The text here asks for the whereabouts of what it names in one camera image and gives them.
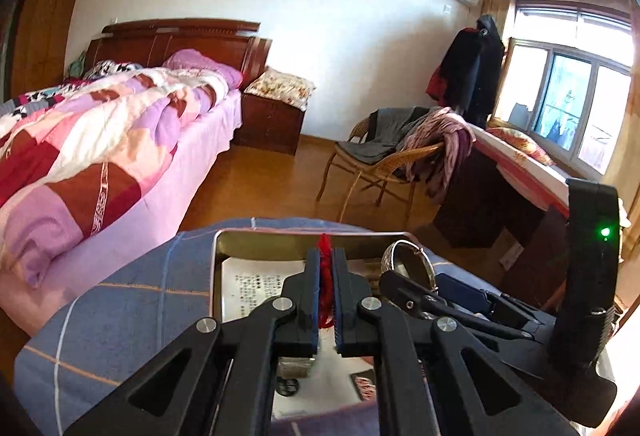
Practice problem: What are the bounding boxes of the pink patchwork quilt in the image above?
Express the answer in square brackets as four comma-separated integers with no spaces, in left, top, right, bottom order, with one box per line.
[1,67,238,289]

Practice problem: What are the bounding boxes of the brown wooden wardrobe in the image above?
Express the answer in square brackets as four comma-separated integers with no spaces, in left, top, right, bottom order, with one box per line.
[6,0,76,98]

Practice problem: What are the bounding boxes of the wooden bed headboard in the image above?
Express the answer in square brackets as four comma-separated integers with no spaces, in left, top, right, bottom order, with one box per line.
[85,18,271,87]

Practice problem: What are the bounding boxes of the dark hanging coats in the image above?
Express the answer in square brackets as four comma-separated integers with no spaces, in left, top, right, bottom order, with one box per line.
[426,14,506,129]

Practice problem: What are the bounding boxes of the grey garment on chair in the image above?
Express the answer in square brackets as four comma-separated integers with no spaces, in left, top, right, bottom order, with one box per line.
[337,106,430,165]

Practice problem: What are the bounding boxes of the blue plaid tablecloth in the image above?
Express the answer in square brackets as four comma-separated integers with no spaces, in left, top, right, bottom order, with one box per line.
[13,216,507,436]

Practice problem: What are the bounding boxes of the floral cushion on nightstand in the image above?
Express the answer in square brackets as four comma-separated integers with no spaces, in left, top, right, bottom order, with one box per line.
[244,67,316,112]

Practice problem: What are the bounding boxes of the silver bangle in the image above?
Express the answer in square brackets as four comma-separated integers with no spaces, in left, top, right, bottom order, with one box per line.
[381,240,437,292]

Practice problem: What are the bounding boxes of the window with frame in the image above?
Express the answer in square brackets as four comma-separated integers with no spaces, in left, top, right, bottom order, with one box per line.
[494,1,634,179]

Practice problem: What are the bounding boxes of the dark wooden desk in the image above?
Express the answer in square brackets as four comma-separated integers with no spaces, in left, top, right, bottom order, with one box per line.
[435,150,568,308]

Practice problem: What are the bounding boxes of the dark wooden nightstand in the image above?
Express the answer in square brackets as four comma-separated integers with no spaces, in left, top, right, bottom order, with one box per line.
[233,92,305,155]

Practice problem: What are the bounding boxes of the paper leaflet in tin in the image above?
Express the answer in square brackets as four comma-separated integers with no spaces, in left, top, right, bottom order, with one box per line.
[221,257,376,420]

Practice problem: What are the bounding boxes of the floral bedding on desk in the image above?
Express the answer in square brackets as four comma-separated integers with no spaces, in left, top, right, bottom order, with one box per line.
[471,126,570,218]

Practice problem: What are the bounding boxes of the wicker chair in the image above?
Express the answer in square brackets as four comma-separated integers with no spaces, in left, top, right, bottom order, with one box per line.
[316,143,445,227]

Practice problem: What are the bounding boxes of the purple pink clothes on chair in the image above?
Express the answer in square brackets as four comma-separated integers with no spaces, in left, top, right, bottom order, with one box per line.
[397,106,476,202]

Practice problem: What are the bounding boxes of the pink metal tin box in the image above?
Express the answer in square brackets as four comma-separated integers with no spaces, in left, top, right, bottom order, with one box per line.
[210,228,435,421]

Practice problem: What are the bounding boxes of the purple pillow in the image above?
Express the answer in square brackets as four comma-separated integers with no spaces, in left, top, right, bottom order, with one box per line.
[162,49,243,89]

